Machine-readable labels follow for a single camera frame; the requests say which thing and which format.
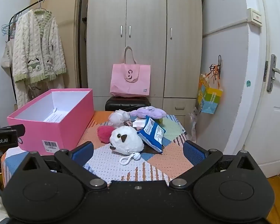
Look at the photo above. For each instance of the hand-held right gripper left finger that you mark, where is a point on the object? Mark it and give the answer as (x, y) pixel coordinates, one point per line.
(82, 152)

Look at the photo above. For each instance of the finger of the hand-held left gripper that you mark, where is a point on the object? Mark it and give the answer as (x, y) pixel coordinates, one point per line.
(18, 130)

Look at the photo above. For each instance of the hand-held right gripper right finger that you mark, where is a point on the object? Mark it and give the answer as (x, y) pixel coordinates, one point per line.
(194, 152)

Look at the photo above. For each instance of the pink fluffy pouch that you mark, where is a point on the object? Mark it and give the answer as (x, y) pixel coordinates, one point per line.
(105, 134)

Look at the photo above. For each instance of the pink cardboard box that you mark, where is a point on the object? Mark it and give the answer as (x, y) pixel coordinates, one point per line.
(60, 130)

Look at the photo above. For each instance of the blue packet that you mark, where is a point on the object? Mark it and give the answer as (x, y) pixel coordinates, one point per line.
(151, 133)

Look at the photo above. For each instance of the white panda plush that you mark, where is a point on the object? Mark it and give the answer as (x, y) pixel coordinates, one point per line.
(128, 141)

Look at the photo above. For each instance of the white fluffy mesh ball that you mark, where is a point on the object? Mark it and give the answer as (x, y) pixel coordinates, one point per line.
(116, 117)

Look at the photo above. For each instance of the floral cloth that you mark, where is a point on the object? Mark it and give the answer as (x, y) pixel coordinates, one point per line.
(129, 124)

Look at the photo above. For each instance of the purple plush toy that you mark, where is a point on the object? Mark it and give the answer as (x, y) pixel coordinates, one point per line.
(147, 112)

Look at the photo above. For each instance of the white tissue packet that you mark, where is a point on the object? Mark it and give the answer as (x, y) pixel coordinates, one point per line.
(139, 122)

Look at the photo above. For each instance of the clear plastic bag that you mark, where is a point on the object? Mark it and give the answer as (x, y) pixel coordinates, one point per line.
(193, 126)

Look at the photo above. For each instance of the printed paper sheet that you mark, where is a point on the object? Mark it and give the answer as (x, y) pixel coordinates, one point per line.
(56, 116)

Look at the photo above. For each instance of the colourful gift bag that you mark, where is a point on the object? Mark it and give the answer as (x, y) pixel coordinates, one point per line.
(210, 98)

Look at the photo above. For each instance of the black suitcase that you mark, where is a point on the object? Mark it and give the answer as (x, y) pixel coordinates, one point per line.
(127, 103)

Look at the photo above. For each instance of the beige canvas tote bag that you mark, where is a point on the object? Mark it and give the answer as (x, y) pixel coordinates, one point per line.
(6, 58)

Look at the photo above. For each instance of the white door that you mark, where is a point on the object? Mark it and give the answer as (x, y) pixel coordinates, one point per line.
(259, 109)

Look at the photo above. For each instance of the white fleece robe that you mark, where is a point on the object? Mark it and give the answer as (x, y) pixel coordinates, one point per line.
(37, 51)

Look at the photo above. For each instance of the pink tote bag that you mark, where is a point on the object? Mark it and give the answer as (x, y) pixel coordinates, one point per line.
(130, 81)

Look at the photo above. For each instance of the teal round sticker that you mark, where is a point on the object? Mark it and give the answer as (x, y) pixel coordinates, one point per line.
(248, 83)

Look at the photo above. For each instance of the black clothes rack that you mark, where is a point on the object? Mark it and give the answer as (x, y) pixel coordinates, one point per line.
(80, 39)

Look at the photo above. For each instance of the light wooden cabinet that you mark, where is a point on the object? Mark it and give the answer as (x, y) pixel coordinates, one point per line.
(65, 16)

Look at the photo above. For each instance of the grey wardrobe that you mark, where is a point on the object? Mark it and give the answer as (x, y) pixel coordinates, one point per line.
(144, 16)

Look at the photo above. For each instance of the black wall hook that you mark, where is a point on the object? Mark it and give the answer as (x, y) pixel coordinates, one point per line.
(219, 63)

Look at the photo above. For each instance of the beige wall switch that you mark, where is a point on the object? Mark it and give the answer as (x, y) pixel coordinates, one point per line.
(254, 16)

